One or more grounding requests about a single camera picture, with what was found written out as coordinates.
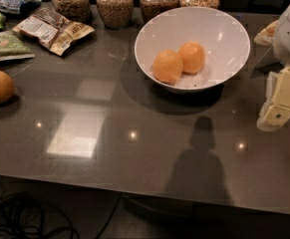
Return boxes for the black cables on floor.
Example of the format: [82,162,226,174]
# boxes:
[0,189,123,239]

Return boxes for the white ceramic bowl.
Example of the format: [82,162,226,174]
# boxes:
[135,7,250,94]

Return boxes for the brown white snack bag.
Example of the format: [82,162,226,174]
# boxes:
[13,8,95,56]

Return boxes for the blue snack packet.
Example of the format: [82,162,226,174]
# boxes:
[0,0,42,15]

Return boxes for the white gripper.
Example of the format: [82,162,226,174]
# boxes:
[254,5,290,131]

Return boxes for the green snack bag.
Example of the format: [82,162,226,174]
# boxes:
[0,31,35,62]

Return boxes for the glass jar far left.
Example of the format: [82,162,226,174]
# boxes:
[51,0,91,23]

